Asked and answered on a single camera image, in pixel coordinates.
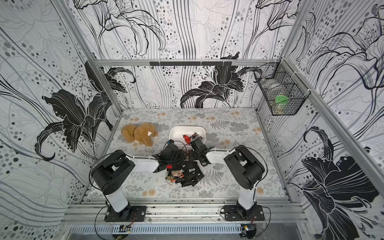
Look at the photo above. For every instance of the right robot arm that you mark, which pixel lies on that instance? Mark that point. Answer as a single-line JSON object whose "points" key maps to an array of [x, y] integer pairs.
{"points": [[247, 166]]}

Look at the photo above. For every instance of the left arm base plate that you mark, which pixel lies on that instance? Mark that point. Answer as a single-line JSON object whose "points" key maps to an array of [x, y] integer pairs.
{"points": [[128, 214]]}

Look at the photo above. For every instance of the colourful picture tea bag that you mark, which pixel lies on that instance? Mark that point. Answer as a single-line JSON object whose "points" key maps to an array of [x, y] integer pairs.
{"points": [[174, 176]]}

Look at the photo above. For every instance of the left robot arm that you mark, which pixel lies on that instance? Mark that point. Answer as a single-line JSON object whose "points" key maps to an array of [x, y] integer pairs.
{"points": [[110, 172]]}

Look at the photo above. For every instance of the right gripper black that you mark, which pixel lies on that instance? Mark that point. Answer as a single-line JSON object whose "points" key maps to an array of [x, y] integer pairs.
{"points": [[195, 144]]}

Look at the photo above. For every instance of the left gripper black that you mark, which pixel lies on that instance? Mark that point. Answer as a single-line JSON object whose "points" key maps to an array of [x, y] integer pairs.
{"points": [[179, 153]]}

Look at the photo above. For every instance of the black tea bag sachet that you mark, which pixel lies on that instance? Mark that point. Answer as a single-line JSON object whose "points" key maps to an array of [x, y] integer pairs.
{"points": [[196, 136]]}

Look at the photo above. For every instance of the green lid in basket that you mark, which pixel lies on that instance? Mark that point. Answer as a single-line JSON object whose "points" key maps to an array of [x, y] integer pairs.
{"points": [[281, 100]]}

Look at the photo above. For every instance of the aluminium corner frame post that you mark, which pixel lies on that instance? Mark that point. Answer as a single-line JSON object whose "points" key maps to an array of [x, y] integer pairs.
{"points": [[62, 8]]}

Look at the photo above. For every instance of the white plastic storage box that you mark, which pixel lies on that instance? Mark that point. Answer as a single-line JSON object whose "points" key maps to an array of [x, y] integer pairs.
{"points": [[177, 133]]}

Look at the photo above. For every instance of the black tea bag pile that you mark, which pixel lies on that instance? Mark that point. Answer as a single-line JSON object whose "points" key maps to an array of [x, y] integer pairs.
{"points": [[192, 175]]}

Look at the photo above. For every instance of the black wire basket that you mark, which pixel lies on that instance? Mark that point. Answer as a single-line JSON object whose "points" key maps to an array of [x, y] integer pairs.
{"points": [[276, 79]]}

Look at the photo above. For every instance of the white perforated cable duct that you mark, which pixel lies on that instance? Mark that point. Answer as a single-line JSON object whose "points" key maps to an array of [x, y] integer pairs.
{"points": [[147, 229]]}

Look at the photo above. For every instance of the brown plush dog toy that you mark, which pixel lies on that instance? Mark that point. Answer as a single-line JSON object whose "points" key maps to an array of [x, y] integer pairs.
{"points": [[143, 133]]}

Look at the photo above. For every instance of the black bar on rail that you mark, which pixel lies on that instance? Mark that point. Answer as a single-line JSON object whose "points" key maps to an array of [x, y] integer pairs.
{"points": [[190, 63]]}

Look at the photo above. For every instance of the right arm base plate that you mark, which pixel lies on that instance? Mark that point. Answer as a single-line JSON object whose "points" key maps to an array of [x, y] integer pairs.
{"points": [[234, 213]]}

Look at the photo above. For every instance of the red foil tea bag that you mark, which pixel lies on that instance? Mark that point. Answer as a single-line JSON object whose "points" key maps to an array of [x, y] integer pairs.
{"points": [[187, 139]]}

